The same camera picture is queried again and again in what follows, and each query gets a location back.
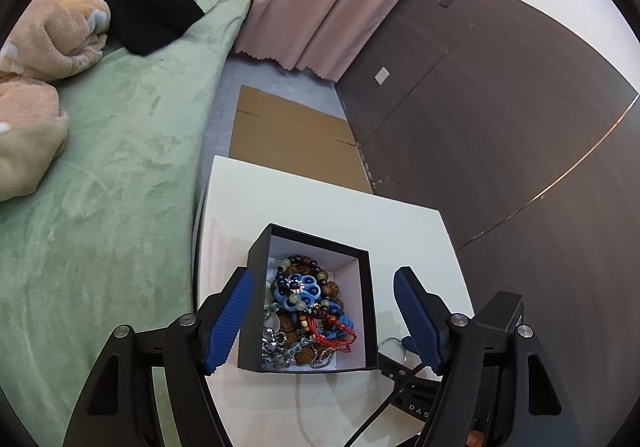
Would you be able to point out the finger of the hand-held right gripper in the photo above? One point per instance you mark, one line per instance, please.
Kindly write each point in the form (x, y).
(409, 343)

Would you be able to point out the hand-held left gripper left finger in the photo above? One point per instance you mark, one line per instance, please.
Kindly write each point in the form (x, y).
(230, 317)

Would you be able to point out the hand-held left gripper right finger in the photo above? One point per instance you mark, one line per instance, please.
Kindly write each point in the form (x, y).
(415, 317)

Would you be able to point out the black jewelry box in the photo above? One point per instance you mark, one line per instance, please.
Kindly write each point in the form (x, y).
(252, 327)

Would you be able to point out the flat brown cardboard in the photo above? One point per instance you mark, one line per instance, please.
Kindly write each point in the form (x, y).
(290, 142)

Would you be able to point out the green bed sheet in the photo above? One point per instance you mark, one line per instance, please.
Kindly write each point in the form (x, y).
(125, 152)

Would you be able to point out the white sticker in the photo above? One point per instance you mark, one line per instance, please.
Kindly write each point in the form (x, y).
(382, 74)

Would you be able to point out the peach fleece blanket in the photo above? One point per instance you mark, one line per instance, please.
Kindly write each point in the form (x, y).
(45, 42)

